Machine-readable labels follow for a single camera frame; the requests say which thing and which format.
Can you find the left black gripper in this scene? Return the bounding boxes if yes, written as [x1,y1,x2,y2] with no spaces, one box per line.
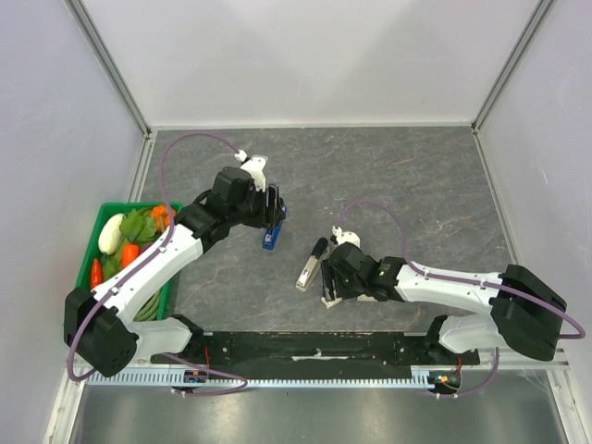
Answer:
[228,182,286,230]

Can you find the blue stapler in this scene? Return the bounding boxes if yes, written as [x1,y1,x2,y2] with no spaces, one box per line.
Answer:
[262,222,282,251]

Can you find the staple box with red mark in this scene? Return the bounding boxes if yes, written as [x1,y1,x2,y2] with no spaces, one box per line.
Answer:
[321,297,342,309]

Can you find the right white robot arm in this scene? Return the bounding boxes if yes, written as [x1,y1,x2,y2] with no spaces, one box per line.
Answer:
[321,242,567,364]

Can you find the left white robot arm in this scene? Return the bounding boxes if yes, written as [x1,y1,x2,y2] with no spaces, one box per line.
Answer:
[64,156,286,377]

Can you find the beige black stapler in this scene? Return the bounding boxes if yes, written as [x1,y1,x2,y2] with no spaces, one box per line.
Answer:
[295,237,329,291]

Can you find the white staple box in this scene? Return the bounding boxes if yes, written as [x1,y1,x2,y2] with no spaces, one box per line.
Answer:
[357,295,377,302]

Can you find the orange toy pumpkin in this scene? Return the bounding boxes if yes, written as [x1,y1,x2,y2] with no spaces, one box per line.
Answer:
[150,204,171,233]

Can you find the green toy leafy vegetable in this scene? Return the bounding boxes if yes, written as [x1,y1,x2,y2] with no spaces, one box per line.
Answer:
[119,207,157,243]

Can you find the orange toy carrot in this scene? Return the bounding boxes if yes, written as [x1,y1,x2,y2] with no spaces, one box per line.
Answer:
[121,243,141,268]

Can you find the white toy eggplant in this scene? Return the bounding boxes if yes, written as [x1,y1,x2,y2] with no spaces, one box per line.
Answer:
[97,213,125,255]

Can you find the green toy beans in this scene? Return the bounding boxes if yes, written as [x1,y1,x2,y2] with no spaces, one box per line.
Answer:
[133,288,167,322]

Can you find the green plastic bin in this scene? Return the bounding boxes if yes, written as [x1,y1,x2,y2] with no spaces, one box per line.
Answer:
[75,202,175,320]

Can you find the red toy chili pepper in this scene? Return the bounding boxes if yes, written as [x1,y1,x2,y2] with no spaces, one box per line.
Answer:
[89,258,104,290]

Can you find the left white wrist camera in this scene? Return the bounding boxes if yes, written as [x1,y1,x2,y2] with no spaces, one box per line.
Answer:
[234,150,268,191]

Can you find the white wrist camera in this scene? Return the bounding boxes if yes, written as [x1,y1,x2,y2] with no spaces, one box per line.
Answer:
[234,150,268,191]
[330,226,361,247]

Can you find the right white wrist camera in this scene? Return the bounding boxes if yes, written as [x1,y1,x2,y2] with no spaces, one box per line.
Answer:
[330,226,361,247]

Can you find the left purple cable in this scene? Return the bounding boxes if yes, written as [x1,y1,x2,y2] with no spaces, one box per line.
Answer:
[67,131,250,398]

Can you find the purple cable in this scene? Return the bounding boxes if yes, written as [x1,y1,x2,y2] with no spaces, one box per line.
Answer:
[67,131,250,398]
[333,200,586,400]

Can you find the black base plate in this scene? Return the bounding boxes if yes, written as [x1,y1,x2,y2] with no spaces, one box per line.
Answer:
[179,331,480,378]

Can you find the light blue cable duct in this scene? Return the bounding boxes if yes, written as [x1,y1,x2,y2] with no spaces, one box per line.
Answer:
[87,365,437,389]

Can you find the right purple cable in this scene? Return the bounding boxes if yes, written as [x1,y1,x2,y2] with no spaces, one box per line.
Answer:
[333,200,586,400]

